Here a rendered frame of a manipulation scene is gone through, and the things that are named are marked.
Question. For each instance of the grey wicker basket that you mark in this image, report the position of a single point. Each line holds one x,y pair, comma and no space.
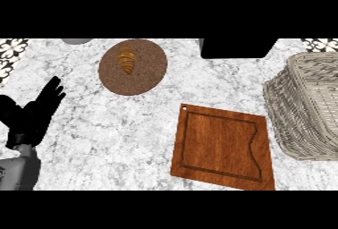
307,107

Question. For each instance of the brown wooden cutting board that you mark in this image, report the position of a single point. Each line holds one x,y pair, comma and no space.
221,147

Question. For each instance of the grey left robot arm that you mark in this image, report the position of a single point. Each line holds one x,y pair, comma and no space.
19,168

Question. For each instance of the grey round object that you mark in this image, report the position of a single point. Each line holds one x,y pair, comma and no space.
77,40

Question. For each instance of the golden croissant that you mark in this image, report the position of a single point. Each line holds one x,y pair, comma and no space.
127,60

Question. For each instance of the brown oval placemat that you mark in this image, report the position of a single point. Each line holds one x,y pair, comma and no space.
131,67

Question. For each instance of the black appliance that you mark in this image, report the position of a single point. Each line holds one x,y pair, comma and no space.
235,47

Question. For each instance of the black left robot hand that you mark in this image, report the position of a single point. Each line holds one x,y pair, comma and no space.
32,114

